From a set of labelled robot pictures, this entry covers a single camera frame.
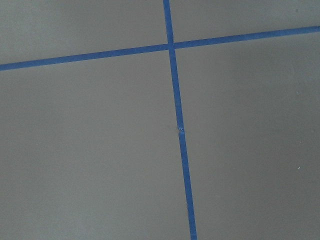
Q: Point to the crossing blue tape line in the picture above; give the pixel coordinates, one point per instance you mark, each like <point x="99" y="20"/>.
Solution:
<point x="159" y="48"/>

